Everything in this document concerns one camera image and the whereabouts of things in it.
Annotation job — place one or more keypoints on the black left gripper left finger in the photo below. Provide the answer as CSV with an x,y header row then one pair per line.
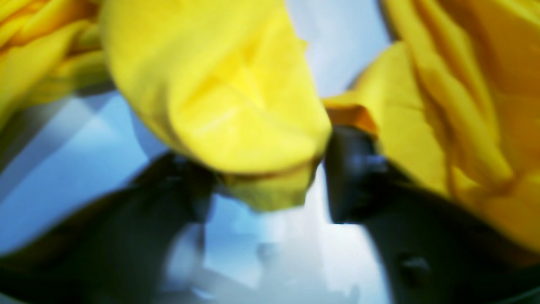
x,y
114,250

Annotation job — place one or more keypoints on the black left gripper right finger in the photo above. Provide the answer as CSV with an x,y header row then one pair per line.
x,y
432,251

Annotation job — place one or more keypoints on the orange yellow t-shirt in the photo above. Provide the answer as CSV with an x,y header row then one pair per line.
x,y
455,100

